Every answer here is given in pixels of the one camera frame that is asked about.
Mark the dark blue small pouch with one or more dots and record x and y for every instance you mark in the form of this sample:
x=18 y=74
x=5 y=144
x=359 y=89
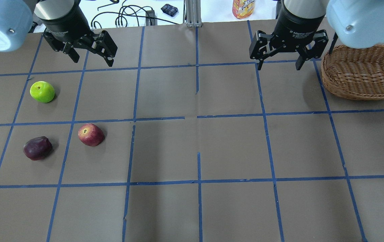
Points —
x=169 y=10

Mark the orange juice bottle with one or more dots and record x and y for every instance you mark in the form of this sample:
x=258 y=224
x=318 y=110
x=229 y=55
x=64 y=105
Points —
x=242 y=9

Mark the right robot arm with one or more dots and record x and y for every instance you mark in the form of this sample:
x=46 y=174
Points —
x=357 y=24

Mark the green apple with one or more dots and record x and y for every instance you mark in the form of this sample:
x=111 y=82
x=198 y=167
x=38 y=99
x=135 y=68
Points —
x=42 y=91

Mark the red yellow apple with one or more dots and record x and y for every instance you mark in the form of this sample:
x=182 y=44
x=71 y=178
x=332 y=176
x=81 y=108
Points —
x=91 y=135

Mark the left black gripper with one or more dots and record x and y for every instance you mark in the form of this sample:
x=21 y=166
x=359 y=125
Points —
x=65 y=23

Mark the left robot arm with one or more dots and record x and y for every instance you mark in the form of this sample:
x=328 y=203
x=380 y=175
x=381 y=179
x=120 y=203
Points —
x=17 y=18

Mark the dark red apple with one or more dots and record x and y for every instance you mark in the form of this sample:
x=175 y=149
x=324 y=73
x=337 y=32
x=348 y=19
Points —
x=37 y=148

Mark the woven wicker basket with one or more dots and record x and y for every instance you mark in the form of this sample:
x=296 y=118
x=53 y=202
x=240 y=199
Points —
x=355 y=74

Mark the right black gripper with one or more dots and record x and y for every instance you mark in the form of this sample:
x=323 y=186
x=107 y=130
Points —
x=294 y=25

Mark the aluminium frame post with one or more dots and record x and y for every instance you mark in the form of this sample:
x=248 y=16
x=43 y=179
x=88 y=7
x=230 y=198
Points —
x=192 y=13

